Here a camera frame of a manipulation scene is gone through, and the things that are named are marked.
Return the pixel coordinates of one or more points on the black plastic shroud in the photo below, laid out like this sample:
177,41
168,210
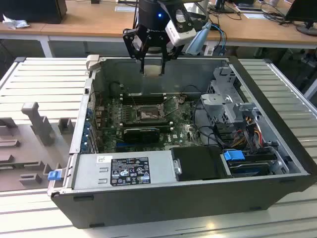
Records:
198,161

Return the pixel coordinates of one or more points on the black graphics card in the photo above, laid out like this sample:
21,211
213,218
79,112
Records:
141,135

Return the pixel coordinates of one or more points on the black cylindrical part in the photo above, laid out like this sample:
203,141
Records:
115,89

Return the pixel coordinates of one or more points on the RAM slot black clips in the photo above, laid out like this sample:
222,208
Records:
148,97
148,101
128,120

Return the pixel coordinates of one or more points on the silver CPU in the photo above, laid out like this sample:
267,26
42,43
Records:
152,70

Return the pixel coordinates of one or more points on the grey power supply unit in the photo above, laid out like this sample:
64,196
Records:
84,173

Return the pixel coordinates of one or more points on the CPU socket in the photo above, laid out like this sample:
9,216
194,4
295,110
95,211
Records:
148,114

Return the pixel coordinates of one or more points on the silver drive cage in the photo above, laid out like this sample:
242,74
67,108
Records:
223,104

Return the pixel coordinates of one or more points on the blue slot retainer clip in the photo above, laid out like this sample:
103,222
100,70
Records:
86,136
87,129
89,112
84,145

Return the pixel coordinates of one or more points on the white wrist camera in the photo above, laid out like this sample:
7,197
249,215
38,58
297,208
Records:
179,34

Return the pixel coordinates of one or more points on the hard disk blue carrier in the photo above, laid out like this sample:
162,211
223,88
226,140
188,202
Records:
234,157

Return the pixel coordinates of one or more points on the grey parts rack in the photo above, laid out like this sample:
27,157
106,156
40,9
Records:
29,148

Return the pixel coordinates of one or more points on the blue case latch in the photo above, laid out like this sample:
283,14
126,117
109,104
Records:
54,175

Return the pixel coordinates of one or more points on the crumpled white paper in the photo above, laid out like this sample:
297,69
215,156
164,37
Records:
16,22

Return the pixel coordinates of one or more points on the black computer box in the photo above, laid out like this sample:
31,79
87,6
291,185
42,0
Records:
32,11

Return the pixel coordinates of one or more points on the black monitor stand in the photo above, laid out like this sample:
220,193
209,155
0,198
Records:
220,5

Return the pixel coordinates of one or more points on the coin battery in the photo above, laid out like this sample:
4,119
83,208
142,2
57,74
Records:
182,99

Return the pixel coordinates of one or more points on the black PC case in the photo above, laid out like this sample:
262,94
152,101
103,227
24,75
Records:
173,205

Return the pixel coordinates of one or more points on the wooden desk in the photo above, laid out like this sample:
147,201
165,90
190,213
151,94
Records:
99,19

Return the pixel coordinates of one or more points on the black monitor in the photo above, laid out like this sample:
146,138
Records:
302,10

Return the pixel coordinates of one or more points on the metal locking lever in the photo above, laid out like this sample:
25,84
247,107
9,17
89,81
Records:
134,102
173,111

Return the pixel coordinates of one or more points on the grey desk hatch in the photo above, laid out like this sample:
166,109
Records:
125,8

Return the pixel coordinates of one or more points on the blue expansion slot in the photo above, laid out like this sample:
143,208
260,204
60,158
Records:
120,143

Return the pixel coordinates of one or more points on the green RAM stick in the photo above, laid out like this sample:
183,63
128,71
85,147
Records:
163,126

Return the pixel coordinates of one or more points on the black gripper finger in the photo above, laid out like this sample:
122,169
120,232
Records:
163,64
128,42

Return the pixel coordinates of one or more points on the green motherboard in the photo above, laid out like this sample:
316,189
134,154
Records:
183,129

